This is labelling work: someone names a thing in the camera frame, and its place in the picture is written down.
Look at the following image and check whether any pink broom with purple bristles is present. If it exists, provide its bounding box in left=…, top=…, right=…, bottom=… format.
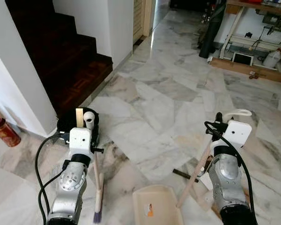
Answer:
left=83, top=112, right=105, bottom=224

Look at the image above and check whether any beige long-handled dustpan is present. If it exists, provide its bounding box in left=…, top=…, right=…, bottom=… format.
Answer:
left=133, top=109, right=252, bottom=225

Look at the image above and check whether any light wood block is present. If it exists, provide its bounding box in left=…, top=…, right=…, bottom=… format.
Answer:
left=76, top=108, right=84, bottom=128

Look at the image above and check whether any black round bin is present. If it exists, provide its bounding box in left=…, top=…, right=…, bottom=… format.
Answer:
left=56, top=108, right=100, bottom=141

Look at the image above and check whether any dark thin stick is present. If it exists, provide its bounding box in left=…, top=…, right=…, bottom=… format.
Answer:
left=172, top=169, right=200, bottom=182

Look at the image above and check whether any long wooden board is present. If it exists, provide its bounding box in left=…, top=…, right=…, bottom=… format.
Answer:
left=210, top=57, right=281, bottom=85

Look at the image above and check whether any small black framed panel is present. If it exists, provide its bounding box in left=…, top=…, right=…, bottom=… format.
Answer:
left=232, top=52, right=254, bottom=66

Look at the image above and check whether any white plastic jug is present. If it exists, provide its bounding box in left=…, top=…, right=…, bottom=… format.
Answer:
left=263, top=48, right=281, bottom=70

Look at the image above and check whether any dark wooden staircase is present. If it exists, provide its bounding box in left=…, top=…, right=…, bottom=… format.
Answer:
left=5, top=0, right=114, bottom=118

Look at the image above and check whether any dark rolled mat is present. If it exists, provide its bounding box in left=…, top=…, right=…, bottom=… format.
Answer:
left=199, top=0, right=225, bottom=59

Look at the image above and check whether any wooden louvre door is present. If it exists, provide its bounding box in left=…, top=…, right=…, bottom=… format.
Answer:
left=133, top=0, right=155, bottom=45

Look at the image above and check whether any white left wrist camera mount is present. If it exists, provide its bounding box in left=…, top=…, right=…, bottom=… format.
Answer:
left=69, top=127, right=95, bottom=158

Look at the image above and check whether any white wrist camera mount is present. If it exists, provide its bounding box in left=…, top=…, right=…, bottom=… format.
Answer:
left=223, top=120, right=252, bottom=150
left=69, top=127, right=95, bottom=158

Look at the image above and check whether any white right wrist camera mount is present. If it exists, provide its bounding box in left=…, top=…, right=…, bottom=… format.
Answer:
left=223, top=120, right=252, bottom=150

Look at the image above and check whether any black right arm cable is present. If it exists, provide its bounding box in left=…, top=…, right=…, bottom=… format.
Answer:
left=205, top=121, right=258, bottom=221

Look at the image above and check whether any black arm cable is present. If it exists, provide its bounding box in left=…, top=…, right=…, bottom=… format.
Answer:
left=35, top=134, right=71, bottom=225
left=205, top=121, right=258, bottom=221

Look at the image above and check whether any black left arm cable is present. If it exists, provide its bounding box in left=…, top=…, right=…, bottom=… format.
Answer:
left=35, top=134, right=71, bottom=225

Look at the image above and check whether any white frame sewing table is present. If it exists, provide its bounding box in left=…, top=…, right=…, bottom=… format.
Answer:
left=220, top=0, right=281, bottom=66

